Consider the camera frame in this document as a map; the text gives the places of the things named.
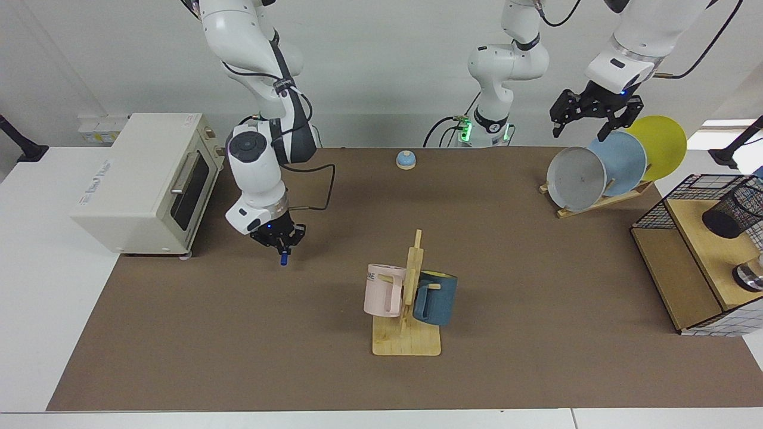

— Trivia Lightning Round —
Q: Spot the black mesh pen holder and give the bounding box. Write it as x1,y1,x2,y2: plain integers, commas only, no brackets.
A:
702,182,763,240

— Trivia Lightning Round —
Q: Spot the light blue plate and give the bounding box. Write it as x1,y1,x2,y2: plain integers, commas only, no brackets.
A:
587,131,648,197

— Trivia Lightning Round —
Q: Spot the grey plate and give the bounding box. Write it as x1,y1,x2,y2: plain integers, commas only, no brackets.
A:
547,147,607,213

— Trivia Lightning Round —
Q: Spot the yellow plate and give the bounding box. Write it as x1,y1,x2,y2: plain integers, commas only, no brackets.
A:
625,115,688,182

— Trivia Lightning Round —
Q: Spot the wooden plate rack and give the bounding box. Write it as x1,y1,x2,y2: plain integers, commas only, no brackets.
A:
539,181,655,219

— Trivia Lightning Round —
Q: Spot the brown table cloth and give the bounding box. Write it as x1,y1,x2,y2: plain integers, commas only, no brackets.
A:
46,146,763,412

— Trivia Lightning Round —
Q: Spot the pink cup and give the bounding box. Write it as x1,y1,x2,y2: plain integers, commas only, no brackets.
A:
364,263,407,318

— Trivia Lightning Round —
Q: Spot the black stand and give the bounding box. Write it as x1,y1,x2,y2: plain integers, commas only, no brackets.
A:
708,116,763,169
0,115,49,163

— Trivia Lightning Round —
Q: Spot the pale toaster oven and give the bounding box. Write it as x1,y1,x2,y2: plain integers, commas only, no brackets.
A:
70,113,226,260

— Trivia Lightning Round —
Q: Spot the wooden cup stand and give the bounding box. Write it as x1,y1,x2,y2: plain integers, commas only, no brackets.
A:
372,229,442,357

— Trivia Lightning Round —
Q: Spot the dark teal cup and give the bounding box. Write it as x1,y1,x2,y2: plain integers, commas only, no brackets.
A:
412,270,458,327

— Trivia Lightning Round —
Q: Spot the glass lid with metal rim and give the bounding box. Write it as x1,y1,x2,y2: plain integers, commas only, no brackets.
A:
732,253,763,293

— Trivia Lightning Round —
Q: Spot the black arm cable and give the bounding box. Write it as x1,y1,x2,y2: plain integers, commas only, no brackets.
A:
222,30,336,212
536,0,745,79

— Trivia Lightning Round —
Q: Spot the black base cable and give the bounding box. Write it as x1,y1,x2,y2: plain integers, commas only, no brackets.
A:
423,89,480,148

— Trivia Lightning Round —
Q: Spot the wire basket with wooden floor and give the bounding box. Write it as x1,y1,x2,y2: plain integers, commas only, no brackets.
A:
631,173,763,338

